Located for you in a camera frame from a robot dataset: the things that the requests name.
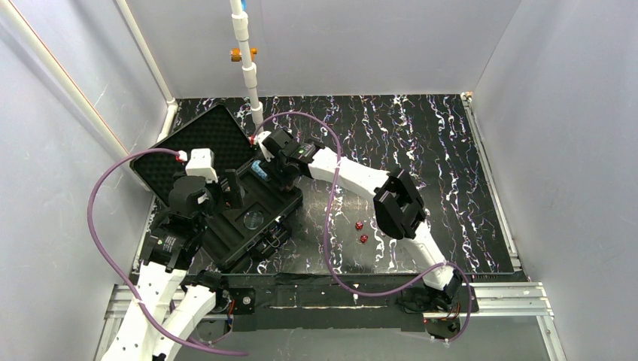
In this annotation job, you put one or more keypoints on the clear round dealer button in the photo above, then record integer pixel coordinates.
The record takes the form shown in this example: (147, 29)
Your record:
(253, 219)

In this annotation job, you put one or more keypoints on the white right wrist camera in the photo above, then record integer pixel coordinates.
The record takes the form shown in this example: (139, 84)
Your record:
(258, 141)

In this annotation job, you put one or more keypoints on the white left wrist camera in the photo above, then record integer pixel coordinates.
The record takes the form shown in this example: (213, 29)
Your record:
(201, 164)

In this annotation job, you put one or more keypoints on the white corner pipe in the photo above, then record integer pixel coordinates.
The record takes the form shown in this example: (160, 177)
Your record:
(171, 102)

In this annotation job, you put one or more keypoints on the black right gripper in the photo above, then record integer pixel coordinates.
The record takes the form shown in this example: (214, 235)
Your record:
(274, 162)

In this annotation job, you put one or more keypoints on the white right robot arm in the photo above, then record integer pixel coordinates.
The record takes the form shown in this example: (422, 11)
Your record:
(399, 207)

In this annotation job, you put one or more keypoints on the white pvc pole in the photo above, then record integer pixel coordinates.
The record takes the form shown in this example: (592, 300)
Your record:
(240, 23)

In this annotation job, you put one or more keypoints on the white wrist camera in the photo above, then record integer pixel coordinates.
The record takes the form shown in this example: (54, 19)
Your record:
(201, 164)
(258, 141)

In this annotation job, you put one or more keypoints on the black poker set case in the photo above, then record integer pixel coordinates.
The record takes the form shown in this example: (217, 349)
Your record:
(231, 246)

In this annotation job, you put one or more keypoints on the blue poker chip stack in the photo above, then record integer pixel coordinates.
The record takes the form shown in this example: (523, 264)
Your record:
(257, 169)

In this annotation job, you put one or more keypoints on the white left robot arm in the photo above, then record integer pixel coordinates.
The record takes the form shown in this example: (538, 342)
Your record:
(151, 328)

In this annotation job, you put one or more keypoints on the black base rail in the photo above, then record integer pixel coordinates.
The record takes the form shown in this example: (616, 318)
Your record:
(290, 301)

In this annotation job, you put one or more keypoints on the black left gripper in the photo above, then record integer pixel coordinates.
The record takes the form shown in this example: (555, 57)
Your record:
(219, 189)

